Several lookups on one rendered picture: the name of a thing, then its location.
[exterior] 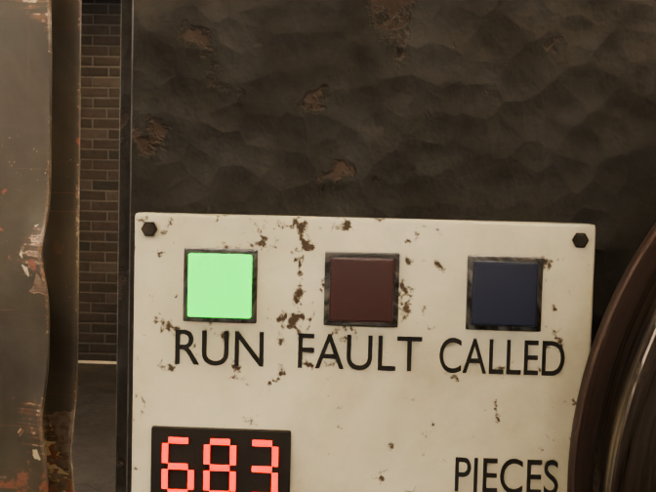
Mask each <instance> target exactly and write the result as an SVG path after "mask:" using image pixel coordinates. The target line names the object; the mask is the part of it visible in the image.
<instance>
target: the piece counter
mask: <svg viewBox="0 0 656 492"><path fill-rule="evenodd" d="M168 443H180V444H188V437H168ZM168 443H162V463H168ZM210 444H211V445H230V439H222V438H210ZM210 444H204V463H203V464H204V465H210ZM252 446H265V447H272V440H252ZM229 465H231V466H236V445H230V455H229ZM229 465H210V471H219V472H229V491H235V481H236V471H229ZM271 467H278V447H272V461H271ZM271 467H261V466H252V472H271ZM168 470H187V464H177V463H168ZM168 470H167V469H162V473H161V488H162V489H168ZM210 471H203V490H210ZM277 483H278V473H277V472H271V492H277ZM193 486H194V470H187V489H168V492H187V490H193ZM229 491H217V490H210V491H209V492H229Z"/></svg>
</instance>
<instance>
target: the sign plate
mask: <svg viewBox="0 0 656 492"><path fill-rule="evenodd" d="M190 253H200V254H237V255H252V304H251V317H250V318H223V317H189V316H187V282H188V254H190ZM332 257H347V258H383V259H394V283H393V318H392V322H391V323H389V322H356V321H330V320H329V288H330V259H331V258H332ZM474 261H493V262H529V263H538V264H539V274H538V301H537V325H536V326H535V327H523V326H490V325H472V273H473V262H474ZM594 268H595V225H592V224H575V223H536V222H497V221H458V220H420V219H381V218H342V217H303V216H265V215H226V214H187V213H148V212H144V213H137V214H136V216H135V286H134V360H133V435H132V492H168V489H187V470H194V486H193V490H187V492H209V491H210V490H217V491H229V472H236V481H235V491H229V492H271V472H277V473H278V483H277V492H567V475H568V459H569V447H570V439H571V432H572V425H573V419H574V413H575V408H576V403H577V398H578V394H579V389H580V385H581V382H582V378H583V374H584V371H585V367H586V364H587V360H588V357H589V354H590V351H591V341H592V317H593V292H594ZM168 437H188V444H180V443H168ZM210 438H222V439H230V445H236V466H231V465H229V455H230V445H211V444H210ZM252 440H272V447H278V467H271V461H272V447H265V446H252ZM162 443H168V463H177V464H187V470H168V463H162ZM204 444H210V465H229V471H210V465H204V464H203V463H204ZM252 466H261V467H271V472H252ZM162 469H167V470H168V489H162V488H161V473H162ZM203 471H210V490H203Z"/></svg>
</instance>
